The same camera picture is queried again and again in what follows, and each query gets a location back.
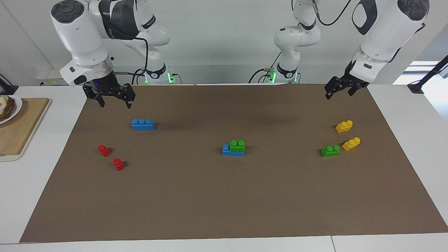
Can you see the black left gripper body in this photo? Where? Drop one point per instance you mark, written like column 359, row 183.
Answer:
column 355, row 77

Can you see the yellow two-stud toy brick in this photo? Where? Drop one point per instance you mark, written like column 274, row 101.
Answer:
column 344, row 126
column 351, row 144

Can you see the white plate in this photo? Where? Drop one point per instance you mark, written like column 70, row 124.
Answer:
column 17, row 105

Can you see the black camera stand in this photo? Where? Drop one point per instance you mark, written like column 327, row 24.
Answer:
column 428, row 75

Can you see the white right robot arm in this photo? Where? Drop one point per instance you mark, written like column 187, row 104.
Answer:
column 84, row 35

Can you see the toast with fried egg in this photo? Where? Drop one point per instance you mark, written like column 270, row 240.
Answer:
column 6, row 106

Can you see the blue three-stud toy brick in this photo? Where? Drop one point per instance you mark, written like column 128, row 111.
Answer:
column 231, row 153
column 142, row 125

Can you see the white wall outlet box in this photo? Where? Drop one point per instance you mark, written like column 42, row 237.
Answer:
column 49, row 77

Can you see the black device at table edge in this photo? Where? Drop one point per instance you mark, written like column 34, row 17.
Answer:
column 7, row 89

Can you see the wooden cutting board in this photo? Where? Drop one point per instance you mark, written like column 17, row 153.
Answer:
column 21, row 129

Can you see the green two-stud toy brick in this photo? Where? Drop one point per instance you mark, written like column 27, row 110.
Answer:
column 237, row 146
column 330, row 151

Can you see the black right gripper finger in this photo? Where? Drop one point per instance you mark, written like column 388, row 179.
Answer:
column 127, row 93
column 95, row 97

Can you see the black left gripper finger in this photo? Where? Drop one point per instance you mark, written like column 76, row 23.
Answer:
column 353, row 89
column 336, row 84

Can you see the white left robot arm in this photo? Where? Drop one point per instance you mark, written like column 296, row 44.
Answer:
column 385, row 28

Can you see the red single-stud toy brick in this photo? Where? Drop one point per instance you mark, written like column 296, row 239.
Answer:
column 118, row 164
column 104, row 151

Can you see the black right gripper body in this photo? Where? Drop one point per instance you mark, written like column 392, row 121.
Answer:
column 105, row 85

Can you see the brown table mat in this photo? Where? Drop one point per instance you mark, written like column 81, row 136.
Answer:
column 224, row 196

